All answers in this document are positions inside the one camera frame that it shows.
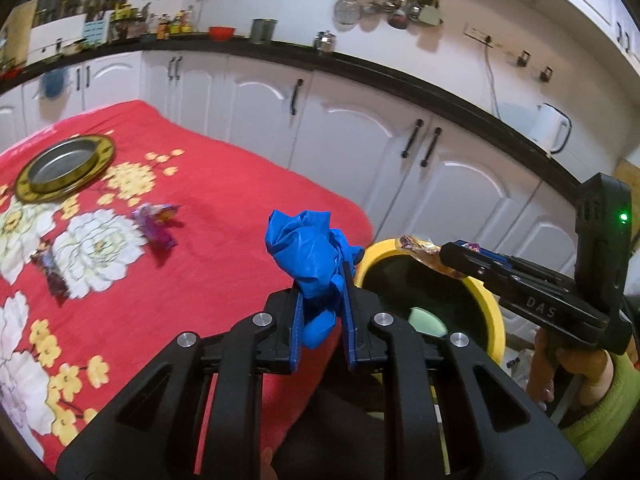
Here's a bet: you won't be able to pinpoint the orange snack wrapper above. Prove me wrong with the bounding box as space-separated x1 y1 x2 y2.
397 234 468 278

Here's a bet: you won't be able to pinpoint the pale green foam pad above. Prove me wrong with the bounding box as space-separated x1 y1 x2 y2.
407 306 448 338

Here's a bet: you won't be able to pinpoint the white electric kettle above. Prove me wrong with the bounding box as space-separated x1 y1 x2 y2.
527 102 572 156

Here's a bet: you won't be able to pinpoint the row of condiment bottles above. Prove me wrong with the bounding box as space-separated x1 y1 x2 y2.
82 2 197 41

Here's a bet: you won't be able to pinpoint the round metal tin yellow rim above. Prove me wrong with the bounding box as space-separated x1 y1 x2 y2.
14 135 117 206

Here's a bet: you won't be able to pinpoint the red floral tablecloth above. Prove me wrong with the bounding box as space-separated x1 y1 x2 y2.
0 100 373 473

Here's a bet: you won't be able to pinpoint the wooden cutting board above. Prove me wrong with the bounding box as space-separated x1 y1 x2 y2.
7 0 38 56

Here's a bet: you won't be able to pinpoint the hanging metal strainer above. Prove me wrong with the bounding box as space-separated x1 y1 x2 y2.
333 0 362 26

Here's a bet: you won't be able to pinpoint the metal canister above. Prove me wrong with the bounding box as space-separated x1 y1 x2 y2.
250 18 277 45

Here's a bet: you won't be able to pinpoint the yellow black bin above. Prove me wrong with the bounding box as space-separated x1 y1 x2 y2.
350 238 507 366

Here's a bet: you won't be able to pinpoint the black kitchen countertop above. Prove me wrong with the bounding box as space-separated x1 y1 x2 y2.
0 35 596 196

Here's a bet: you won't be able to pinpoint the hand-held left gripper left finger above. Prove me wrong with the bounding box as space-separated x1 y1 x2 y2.
55 287 307 480

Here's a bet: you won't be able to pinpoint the purple candy wrapper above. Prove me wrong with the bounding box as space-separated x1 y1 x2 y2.
132 202 181 250

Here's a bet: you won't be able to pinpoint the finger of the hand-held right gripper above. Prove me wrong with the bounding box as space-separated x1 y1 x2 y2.
462 242 583 298
439 241 608 333

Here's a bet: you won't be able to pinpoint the person's dark pants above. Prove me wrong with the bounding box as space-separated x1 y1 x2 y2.
260 375 388 480

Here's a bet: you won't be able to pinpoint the dark candy wrapper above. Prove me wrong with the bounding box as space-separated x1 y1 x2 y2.
31 245 70 297

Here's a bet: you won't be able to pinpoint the white lower cabinets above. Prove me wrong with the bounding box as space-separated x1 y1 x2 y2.
0 50 583 281

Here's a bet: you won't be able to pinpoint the person's right forearm green sleeve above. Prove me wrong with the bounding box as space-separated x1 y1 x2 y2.
560 355 640 471

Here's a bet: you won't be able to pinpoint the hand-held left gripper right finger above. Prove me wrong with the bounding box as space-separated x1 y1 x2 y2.
340 260 586 480

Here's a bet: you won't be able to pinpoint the hanging blue bag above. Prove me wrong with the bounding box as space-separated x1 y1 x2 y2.
42 67 68 98

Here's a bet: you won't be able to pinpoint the blue rubber glove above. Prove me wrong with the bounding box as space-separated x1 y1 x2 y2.
265 208 366 350

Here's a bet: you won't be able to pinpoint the person's right hand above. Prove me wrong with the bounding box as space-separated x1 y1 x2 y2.
527 330 616 413

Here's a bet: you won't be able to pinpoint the black power cable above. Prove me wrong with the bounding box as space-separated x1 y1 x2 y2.
482 40 501 118

